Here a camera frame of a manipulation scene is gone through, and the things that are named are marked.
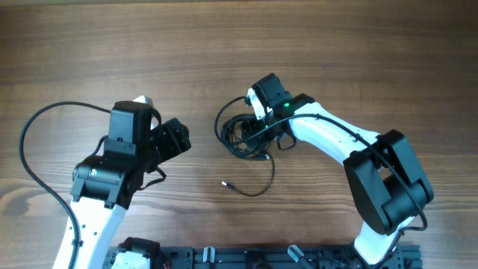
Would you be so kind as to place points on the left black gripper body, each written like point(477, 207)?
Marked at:
point(166, 141)

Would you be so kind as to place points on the black aluminium base frame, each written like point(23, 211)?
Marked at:
point(141, 253)

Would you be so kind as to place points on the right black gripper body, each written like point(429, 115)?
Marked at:
point(252, 129)

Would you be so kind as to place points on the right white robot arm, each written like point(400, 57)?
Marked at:
point(386, 179)

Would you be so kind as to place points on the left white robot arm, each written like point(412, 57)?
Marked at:
point(103, 185)

